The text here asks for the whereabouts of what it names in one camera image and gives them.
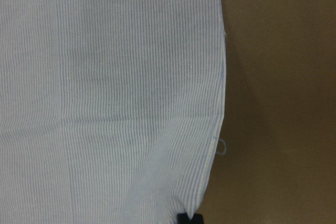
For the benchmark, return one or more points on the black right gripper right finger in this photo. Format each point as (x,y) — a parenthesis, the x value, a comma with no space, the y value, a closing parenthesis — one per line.
(197,219)

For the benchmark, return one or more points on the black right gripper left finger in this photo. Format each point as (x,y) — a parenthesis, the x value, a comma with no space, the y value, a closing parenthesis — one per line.
(183,219)

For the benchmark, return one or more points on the light blue striped shirt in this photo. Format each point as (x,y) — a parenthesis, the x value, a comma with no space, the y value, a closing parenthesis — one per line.
(110,109)

